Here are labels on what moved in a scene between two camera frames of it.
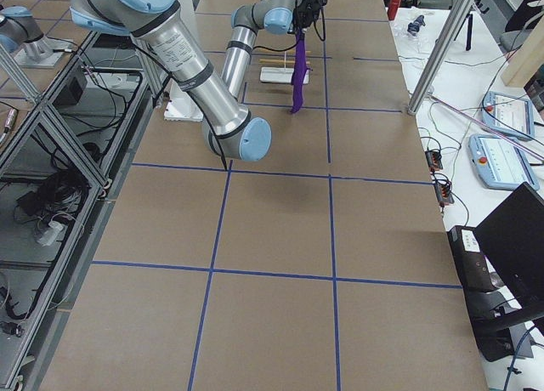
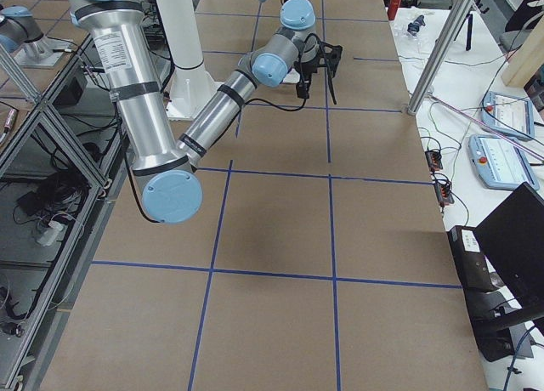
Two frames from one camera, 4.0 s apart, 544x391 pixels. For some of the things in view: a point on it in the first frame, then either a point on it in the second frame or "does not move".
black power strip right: [444, 193] does not move
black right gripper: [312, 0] to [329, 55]
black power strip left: [433, 159] does not move
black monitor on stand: [512, 242] does not move
